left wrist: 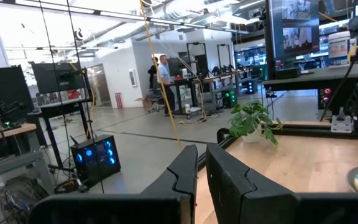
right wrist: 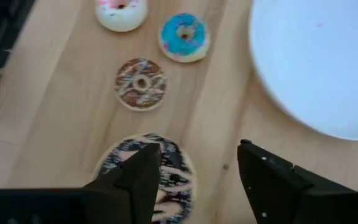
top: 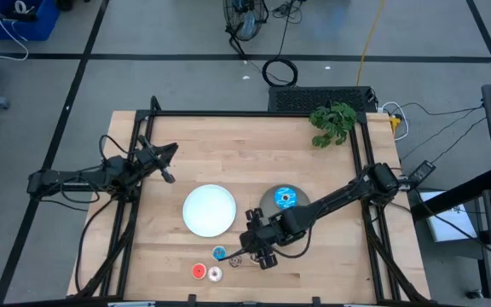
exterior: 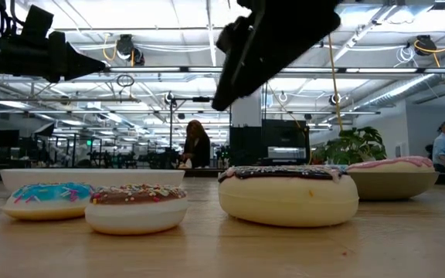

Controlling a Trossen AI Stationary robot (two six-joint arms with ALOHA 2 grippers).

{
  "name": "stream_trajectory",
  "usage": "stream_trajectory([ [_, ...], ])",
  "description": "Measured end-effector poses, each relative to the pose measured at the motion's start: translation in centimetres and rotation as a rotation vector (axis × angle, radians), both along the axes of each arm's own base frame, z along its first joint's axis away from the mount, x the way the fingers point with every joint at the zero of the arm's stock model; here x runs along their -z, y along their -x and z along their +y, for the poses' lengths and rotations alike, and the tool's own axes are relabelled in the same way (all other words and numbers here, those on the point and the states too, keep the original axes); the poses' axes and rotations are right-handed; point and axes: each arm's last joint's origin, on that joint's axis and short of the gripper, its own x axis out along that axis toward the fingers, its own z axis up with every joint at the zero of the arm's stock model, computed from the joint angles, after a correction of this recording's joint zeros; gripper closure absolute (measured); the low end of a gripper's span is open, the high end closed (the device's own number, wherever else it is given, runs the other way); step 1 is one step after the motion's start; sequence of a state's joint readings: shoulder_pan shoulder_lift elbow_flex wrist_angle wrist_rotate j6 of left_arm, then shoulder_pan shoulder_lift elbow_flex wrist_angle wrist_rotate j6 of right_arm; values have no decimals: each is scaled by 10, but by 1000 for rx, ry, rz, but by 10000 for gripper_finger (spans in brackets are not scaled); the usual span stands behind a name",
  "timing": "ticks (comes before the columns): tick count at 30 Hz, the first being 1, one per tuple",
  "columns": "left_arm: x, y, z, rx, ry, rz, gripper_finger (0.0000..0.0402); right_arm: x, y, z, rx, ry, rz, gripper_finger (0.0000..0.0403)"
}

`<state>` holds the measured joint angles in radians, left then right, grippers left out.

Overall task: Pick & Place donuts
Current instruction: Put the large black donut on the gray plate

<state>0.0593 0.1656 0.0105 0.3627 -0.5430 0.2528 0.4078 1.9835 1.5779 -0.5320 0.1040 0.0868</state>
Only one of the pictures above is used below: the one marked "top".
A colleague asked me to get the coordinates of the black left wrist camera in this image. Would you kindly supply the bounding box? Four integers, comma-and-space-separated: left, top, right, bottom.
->
138, 148, 157, 170

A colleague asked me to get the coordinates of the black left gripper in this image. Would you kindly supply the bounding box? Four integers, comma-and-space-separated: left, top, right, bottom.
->
136, 135, 180, 185

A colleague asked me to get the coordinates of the grey-beige shallow bowl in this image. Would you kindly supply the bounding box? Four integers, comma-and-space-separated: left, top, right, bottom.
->
258, 183, 311, 221

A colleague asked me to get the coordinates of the green potted plant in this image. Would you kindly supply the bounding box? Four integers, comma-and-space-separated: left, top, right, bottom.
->
308, 101, 357, 149

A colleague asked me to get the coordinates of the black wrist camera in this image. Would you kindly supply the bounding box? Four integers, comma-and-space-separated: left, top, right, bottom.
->
138, 148, 157, 170
240, 231, 256, 253

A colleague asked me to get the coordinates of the black aluminium table frame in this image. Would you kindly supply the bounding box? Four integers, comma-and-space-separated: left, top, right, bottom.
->
66, 96, 432, 306

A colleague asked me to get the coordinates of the large blue plastic bin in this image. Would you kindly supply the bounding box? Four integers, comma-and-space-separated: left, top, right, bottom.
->
0, 0, 61, 43

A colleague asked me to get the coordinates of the thin white cable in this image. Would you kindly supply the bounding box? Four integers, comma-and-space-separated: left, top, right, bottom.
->
0, 0, 30, 61

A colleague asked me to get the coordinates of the black left camera cable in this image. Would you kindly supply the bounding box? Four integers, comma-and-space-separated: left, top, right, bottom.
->
98, 134, 132, 165

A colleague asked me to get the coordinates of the coiled black cable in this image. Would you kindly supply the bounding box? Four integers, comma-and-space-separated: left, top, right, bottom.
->
261, 57, 299, 88

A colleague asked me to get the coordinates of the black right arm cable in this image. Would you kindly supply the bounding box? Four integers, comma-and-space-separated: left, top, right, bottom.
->
270, 225, 314, 260

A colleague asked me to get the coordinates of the black power adapter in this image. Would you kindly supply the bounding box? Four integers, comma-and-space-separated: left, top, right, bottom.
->
407, 159, 437, 185

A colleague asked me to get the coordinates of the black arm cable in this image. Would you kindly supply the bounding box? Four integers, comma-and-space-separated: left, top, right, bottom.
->
270, 225, 314, 260
73, 196, 118, 295

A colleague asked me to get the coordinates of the small red-iced donut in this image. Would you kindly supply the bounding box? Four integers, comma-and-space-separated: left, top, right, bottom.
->
191, 263, 208, 281

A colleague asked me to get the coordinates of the round white plate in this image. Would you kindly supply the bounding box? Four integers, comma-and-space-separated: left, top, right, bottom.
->
182, 183, 238, 239

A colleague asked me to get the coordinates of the black floor fan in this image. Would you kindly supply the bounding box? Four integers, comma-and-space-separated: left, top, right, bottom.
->
222, 0, 270, 59

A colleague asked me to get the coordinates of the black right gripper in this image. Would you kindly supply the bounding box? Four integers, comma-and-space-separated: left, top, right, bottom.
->
243, 207, 284, 271

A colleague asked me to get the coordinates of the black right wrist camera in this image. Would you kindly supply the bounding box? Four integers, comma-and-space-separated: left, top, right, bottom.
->
240, 231, 256, 253

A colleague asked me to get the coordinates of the black right camera cable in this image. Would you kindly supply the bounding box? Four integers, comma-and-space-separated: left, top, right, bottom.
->
217, 246, 247, 261

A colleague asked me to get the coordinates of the white power cable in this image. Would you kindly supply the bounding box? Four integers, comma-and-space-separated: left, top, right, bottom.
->
379, 101, 411, 142

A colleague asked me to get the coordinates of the yellow cable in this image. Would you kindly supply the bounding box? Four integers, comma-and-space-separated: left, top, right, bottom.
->
355, 0, 386, 86

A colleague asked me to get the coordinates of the black camera cable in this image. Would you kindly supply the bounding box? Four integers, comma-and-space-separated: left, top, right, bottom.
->
217, 246, 247, 261
98, 134, 132, 165

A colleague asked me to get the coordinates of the large blue-iced donut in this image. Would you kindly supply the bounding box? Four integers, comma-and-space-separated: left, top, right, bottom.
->
273, 185, 299, 211

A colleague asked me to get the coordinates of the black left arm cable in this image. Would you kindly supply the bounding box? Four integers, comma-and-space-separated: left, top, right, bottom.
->
73, 196, 118, 295

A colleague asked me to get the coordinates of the black desk bar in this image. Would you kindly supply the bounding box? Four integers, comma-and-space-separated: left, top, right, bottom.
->
410, 168, 491, 223

